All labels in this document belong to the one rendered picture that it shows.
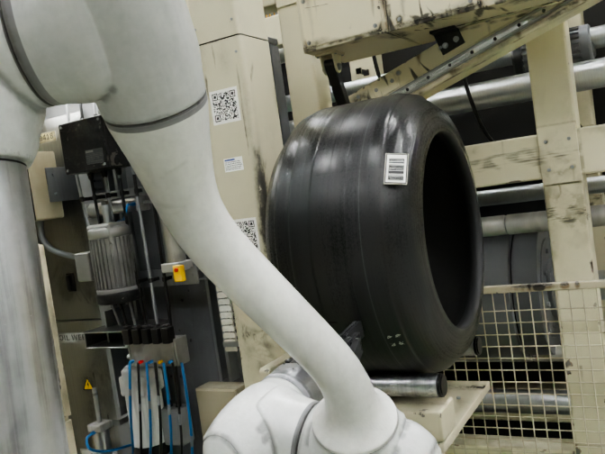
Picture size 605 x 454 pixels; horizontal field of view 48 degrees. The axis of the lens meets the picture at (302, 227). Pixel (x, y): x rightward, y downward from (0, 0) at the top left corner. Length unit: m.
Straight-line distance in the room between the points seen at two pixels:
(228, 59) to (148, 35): 0.95
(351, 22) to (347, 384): 1.10
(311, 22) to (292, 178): 0.58
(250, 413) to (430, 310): 0.47
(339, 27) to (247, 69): 0.30
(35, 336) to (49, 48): 0.24
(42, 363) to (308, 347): 0.27
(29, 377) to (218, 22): 1.09
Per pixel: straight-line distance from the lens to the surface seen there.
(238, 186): 1.51
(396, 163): 1.18
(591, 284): 1.70
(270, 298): 0.71
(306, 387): 0.97
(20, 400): 0.60
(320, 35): 1.72
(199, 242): 0.69
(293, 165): 1.27
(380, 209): 1.16
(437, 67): 1.73
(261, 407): 0.88
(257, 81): 1.54
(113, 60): 0.60
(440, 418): 1.31
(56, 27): 0.59
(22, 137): 0.63
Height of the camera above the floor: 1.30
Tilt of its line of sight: 3 degrees down
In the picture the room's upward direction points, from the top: 8 degrees counter-clockwise
